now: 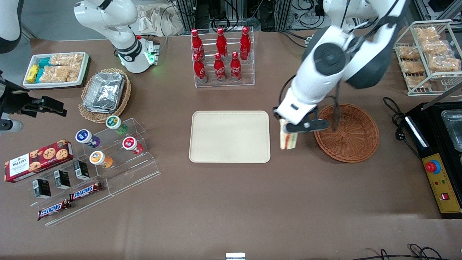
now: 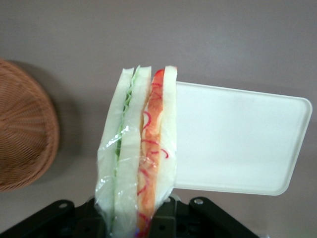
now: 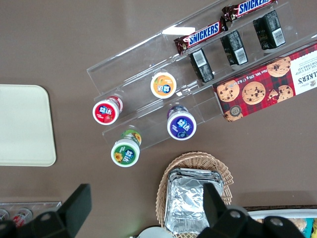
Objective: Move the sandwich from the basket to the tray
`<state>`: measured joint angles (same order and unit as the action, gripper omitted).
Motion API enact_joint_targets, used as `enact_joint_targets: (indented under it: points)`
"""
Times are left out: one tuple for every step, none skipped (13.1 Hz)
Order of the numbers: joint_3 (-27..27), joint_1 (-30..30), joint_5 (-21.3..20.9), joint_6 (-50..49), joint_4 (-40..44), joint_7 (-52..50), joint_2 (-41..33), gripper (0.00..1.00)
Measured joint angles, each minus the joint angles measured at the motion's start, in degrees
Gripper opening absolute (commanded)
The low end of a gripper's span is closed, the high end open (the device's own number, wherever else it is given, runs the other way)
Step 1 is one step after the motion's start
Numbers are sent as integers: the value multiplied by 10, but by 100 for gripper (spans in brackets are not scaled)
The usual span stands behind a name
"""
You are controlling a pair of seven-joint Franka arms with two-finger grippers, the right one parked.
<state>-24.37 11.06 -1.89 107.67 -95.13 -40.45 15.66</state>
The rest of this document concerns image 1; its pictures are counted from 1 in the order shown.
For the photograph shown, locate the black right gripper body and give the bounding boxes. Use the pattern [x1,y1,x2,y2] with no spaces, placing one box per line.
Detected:
[0,79,31,117]

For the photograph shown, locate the triangular sandwich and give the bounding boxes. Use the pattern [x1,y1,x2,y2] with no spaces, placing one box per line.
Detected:
[279,118,299,151]

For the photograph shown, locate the white rectangular snack tray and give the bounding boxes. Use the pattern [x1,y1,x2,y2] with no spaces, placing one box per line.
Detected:
[22,52,90,89]

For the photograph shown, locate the round brown wicker basket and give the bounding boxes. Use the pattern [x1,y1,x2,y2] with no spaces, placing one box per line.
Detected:
[314,103,380,164]

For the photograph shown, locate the beige plastic serving tray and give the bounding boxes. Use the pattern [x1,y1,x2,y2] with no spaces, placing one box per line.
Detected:
[189,110,271,164]

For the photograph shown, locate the light oval wicker basket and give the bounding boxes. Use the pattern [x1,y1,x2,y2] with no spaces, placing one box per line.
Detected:
[78,68,131,124]

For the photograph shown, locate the yellow snack packet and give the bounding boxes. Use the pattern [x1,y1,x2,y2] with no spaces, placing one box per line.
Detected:
[26,64,39,83]

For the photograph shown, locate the purple lidded cup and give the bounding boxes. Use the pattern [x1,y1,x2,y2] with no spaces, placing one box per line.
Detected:
[75,129,101,149]

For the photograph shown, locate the red Walkers cookie box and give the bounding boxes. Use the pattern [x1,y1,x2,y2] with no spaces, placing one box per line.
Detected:
[4,140,74,183]

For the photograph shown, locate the stack of foil trays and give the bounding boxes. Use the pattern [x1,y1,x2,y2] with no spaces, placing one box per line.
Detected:
[83,72,126,114]

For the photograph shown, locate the clear acrylic bottle rack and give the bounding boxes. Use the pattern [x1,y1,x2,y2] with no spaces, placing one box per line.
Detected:
[190,26,255,88]

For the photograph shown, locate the red cola bottle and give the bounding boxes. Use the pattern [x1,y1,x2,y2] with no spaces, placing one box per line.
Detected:
[230,52,242,82]
[240,27,251,61]
[191,29,205,60]
[214,53,226,83]
[193,54,208,84]
[216,27,228,58]

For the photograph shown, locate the green lidded cup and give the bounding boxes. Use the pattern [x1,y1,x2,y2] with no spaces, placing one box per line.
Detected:
[106,116,128,135]

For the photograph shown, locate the orange lidded cup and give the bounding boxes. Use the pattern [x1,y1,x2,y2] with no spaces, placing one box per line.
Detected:
[89,151,113,169]

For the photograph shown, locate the small black carton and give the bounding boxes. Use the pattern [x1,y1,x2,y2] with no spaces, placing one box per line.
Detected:
[54,170,71,190]
[32,179,52,199]
[73,160,90,181]

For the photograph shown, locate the red lidded cup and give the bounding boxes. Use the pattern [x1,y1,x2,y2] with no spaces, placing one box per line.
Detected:
[122,136,144,155]

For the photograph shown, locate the Snickers chocolate bar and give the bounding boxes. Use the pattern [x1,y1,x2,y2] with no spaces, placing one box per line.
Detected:
[69,182,103,202]
[38,199,71,221]

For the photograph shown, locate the clear acrylic snack riser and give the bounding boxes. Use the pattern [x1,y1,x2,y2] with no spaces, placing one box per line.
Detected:
[14,158,112,228]

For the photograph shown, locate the clear acrylic cup riser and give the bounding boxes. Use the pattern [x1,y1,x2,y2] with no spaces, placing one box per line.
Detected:
[87,117,161,196]

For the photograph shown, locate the bagged fried snack pack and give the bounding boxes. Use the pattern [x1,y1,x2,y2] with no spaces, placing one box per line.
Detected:
[427,54,461,72]
[415,27,439,42]
[406,75,432,89]
[401,60,426,75]
[397,45,421,60]
[422,40,450,55]

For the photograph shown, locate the black metal appliance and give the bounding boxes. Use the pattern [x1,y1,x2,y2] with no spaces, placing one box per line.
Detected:
[404,102,462,220]

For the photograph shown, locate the crumpled beige bag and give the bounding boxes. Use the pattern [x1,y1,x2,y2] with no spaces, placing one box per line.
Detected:
[135,3,185,36]

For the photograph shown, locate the steel appliance pan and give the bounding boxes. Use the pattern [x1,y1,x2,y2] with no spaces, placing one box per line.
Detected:
[440,110,462,152]

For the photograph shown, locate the yellow control panel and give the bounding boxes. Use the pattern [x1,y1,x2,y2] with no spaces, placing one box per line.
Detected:
[422,153,462,214]

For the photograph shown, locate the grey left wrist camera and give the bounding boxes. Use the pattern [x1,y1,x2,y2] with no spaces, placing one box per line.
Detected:
[284,120,330,135]

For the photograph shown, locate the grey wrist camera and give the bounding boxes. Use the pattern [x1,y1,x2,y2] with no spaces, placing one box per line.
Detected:
[284,120,330,135]
[0,119,24,133]

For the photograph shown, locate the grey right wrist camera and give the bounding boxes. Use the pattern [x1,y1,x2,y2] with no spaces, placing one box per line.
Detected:
[0,119,24,133]

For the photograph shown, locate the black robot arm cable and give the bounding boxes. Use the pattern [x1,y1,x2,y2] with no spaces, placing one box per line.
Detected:
[331,14,397,131]

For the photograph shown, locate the black power cable with plug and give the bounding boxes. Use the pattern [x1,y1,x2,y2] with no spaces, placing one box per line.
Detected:
[383,97,423,160]

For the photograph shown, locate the dark equipment rack with cables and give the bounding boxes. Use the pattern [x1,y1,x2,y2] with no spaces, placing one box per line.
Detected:
[173,0,325,34]

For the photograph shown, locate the white wire shelf rack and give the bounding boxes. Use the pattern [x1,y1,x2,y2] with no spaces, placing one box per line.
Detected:
[393,19,462,96]

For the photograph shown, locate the black floor cables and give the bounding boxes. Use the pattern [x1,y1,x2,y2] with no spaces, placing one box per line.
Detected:
[339,244,453,260]

